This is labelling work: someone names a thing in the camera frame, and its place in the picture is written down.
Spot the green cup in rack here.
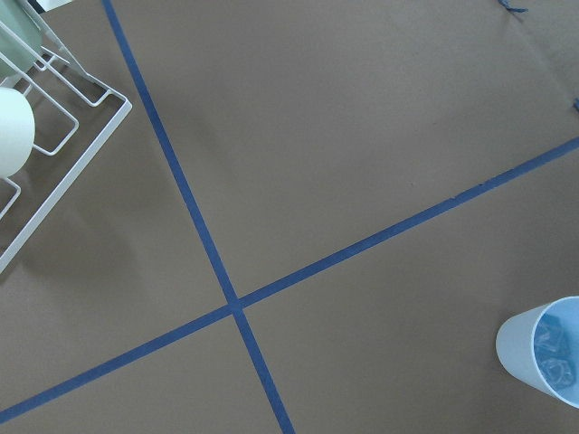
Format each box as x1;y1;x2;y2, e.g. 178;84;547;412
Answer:
1;0;43;71

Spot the white cup in rack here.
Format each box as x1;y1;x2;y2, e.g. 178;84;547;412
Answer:
1;88;35;178

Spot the white wire dish rack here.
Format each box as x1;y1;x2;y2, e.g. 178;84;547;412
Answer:
1;1;132;269

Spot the light blue plastic cup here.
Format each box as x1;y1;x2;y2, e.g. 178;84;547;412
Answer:
495;296;578;408

